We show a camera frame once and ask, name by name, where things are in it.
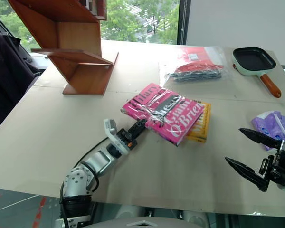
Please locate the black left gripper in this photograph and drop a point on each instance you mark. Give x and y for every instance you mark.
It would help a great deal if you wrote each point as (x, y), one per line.
(129, 137)

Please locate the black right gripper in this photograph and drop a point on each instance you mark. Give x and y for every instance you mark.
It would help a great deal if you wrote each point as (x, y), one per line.
(281, 166)

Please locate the pink hardcover book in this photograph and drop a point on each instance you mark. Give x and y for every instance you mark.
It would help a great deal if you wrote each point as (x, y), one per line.
(171, 118)

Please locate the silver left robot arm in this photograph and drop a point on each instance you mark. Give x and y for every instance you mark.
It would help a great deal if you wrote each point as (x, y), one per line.
(97, 162)

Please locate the yellow book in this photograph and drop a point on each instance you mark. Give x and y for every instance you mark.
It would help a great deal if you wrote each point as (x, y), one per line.
(202, 128)

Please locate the wooden zigzag bookshelf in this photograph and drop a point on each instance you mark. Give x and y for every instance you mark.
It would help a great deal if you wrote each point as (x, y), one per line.
(83, 71)

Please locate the purple tissue pack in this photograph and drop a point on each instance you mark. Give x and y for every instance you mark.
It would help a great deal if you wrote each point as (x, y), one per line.
(270, 124)

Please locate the clear plastic bag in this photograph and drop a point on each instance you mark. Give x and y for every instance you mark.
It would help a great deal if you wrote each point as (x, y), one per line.
(194, 71)

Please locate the black folded items stack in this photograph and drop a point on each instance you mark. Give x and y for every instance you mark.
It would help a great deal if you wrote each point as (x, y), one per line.
(199, 74)

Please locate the grey robot torso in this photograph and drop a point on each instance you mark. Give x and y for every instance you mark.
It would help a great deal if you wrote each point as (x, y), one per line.
(147, 221)

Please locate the red booklet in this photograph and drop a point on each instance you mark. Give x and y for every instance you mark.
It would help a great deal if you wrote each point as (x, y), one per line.
(200, 55)

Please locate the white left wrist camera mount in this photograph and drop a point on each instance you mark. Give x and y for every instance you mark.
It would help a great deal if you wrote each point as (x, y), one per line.
(114, 134)

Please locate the black window frame post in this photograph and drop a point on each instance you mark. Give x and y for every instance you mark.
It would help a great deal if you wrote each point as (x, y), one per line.
(184, 21)

